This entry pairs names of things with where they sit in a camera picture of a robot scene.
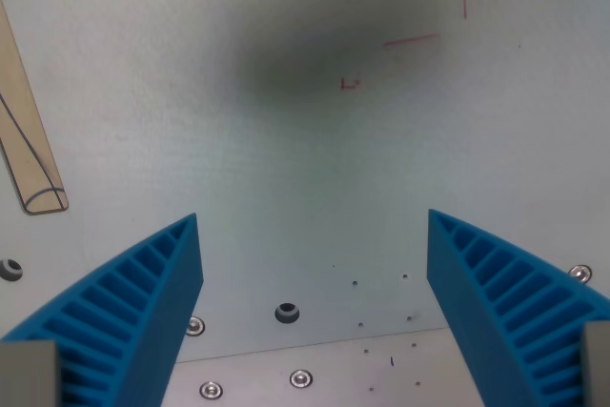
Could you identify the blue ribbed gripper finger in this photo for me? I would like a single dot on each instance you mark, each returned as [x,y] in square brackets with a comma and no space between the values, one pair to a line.
[143,311]
[481,302]

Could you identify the silver screw head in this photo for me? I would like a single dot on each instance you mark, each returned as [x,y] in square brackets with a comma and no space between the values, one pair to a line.
[210,390]
[580,273]
[300,378]
[195,326]

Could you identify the grey mounting block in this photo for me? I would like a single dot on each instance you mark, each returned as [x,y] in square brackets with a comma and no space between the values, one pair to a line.
[597,364]
[28,373]

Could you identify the thin wooden board with lines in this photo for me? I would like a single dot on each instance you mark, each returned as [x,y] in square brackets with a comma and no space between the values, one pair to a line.
[25,140]

